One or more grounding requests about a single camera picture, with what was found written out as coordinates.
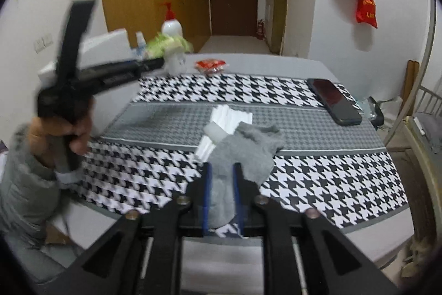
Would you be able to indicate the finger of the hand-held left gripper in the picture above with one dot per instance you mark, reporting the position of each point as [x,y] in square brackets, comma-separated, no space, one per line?
[121,78]
[138,64]

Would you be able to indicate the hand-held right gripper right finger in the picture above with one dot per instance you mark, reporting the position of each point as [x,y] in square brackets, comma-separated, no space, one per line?
[237,198]

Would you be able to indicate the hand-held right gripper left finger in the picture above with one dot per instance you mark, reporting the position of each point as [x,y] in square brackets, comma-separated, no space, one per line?
[206,198]

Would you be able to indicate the green-white bundle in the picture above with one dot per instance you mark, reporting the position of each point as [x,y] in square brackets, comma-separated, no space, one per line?
[165,44]

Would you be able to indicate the white foam box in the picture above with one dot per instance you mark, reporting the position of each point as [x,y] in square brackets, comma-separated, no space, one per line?
[103,46]

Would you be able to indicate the grey sock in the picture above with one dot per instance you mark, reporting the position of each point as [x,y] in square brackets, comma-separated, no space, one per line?
[238,150]

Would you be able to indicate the white foam net sleeve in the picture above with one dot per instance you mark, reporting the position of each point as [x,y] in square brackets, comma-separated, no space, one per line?
[228,118]

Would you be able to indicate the person's left forearm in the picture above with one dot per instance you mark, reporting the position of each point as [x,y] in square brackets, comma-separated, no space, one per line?
[24,191]

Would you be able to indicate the person's left hand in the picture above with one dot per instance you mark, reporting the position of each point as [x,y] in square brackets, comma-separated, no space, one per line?
[39,136]

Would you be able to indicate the blue spray bottle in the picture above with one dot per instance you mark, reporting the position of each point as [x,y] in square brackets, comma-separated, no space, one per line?
[140,41]

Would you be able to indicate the white pump bottle red pump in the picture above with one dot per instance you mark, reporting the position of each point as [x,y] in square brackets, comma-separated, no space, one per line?
[172,27]

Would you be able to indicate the red snack packet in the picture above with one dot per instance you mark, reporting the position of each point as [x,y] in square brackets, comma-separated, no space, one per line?
[210,66]

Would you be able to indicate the houndstooth table runner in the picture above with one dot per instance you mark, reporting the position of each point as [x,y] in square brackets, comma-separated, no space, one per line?
[310,177]

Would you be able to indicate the red fire extinguisher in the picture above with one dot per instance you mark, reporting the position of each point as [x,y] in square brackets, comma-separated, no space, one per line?
[260,29]

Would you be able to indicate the black smartphone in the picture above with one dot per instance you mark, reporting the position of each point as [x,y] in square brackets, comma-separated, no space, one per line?
[335,101]

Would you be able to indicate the brown cardboard piece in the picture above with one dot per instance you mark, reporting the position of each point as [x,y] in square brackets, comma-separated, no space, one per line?
[57,238]

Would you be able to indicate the wooden board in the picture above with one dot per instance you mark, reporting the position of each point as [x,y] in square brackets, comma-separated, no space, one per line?
[411,84]

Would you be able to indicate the grey folded cloth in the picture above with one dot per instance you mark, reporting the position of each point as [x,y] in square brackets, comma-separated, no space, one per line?
[433,129]

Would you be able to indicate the metal bunk bed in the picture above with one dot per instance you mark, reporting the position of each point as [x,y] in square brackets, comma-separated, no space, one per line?
[428,49]

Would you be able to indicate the white wall socket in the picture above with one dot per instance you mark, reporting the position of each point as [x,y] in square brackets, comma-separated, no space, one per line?
[39,46]
[48,41]

